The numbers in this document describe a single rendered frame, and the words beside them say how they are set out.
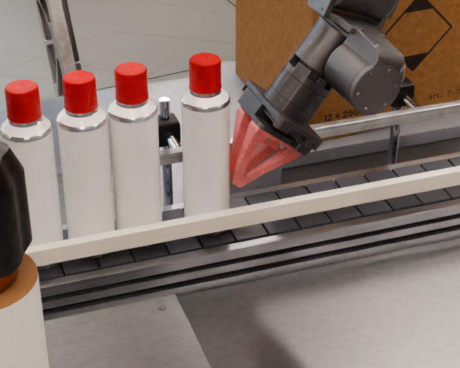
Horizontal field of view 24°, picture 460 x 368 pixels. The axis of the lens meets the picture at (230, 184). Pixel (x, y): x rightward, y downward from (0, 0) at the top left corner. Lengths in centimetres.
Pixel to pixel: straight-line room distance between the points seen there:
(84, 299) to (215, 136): 22
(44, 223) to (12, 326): 32
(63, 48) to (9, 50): 161
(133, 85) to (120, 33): 280
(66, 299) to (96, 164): 15
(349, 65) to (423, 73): 39
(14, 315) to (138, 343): 26
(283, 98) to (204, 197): 14
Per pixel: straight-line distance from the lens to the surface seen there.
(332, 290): 119
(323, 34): 113
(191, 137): 112
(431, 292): 120
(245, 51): 155
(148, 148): 110
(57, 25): 220
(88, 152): 108
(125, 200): 113
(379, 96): 109
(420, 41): 144
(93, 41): 382
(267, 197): 125
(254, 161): 119
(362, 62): 108
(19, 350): 82
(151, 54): 371
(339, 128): 124
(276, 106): 114
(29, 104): 105
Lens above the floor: 155
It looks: 32 degrees down
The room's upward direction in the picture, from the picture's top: straight up
